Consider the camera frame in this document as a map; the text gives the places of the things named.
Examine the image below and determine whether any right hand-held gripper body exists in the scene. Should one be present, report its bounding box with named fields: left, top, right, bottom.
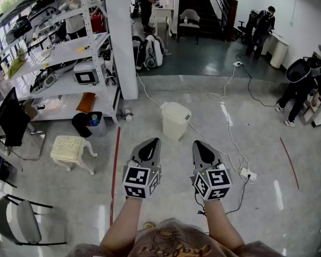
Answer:
left=189, top=162, right=233, bottom=201

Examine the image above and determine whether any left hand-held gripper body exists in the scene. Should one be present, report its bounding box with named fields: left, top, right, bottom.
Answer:
left=122, top=158, right=162, bottom=199

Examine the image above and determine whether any cream pedal trash bin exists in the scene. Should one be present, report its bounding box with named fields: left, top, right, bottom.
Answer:
left=159, top=101, right=192, bottom=141

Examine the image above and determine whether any person's left forearm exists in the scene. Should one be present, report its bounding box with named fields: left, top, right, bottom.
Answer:
left=100, top=196, right=144, bottom=251

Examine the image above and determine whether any person's right forearm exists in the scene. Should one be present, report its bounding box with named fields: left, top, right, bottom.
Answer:
left=203, top=199, right=246, bottom=251

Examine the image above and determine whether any red floor tape strip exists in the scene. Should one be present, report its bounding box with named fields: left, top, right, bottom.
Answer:
left=109, top=126, right=121, bottom=227
left=279, top=137, right=300, bottom=190

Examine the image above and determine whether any large white power strip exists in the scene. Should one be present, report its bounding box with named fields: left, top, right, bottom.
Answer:
left=240, top=167, right=257, bottom=183

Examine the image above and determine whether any grey bin with black bag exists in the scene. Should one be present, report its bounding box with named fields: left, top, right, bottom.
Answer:
left=71, top=111, right=107, bottom=139

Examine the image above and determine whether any cream stool with white legs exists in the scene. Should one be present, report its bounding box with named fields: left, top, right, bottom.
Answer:
left=50, top=135, right=98, bottom=176

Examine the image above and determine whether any orange cushion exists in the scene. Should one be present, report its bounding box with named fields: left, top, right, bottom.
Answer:
left=75, top=92, right=96, bottom=114

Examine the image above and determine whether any white metal shelf rack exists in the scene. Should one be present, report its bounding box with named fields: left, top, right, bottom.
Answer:
left=0, top=0, right=121, bottom=124

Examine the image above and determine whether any black backpack with yellow stripe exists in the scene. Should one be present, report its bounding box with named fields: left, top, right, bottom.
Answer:
left=132, top=35, right=147, bottom=71

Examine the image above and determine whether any white backpack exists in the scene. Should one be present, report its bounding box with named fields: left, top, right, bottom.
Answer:
left=143, top=34, right=166, bottom=69

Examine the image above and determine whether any white square pillar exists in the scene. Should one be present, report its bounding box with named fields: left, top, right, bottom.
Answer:
left=103, top=0, right=139, bottom=101

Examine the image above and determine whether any black shell backpack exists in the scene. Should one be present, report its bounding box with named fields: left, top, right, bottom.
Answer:
left=253, top=9, right=272, bottom=47
left=285, top=57, right=311, bottom=84

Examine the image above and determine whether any white curved desk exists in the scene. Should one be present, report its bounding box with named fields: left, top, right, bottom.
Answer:
left=261, top=31, right=291, bottom=69

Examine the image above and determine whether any black office chair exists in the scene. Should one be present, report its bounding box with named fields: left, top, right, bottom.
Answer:
left=237, top=20, right=254, bottom=44

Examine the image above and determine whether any red box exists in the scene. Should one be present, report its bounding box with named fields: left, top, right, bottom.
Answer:
left=90, top=12, right=106, bottom=34

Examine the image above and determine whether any white side table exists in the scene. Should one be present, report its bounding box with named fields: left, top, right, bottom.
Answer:
left=152, top=6, right=175, bottom=37

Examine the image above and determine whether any white backed dark chair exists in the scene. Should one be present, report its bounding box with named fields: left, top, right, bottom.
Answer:
left=177, top=9, right=201, bottom=46

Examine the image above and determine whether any green plush toy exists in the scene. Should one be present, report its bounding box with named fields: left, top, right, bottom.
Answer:
left=6, top=48, right=27, bottom=79

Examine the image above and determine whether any looped white floor cable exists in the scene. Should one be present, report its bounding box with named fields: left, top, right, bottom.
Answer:
left=208, top=64, right=251, bottom=171

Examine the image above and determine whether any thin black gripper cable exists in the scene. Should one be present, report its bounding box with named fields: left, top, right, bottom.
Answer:
left=194, top=175, right=251, bottom=216

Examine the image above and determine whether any long white floor cable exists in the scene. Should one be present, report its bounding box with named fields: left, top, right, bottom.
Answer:
left=135, top=72, right=251, bottom=176

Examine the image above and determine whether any long black floor cable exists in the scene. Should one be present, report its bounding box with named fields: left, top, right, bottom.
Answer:
left=235, top=54, right=280, bottom=108

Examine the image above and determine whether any grey chair with black frame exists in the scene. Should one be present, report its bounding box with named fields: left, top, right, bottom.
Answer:
left=0, top=193, right=67, bottom=247

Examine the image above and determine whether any black chair with metal frame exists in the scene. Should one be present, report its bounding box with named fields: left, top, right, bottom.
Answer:
left=0, top=87, right=46, bottom=162

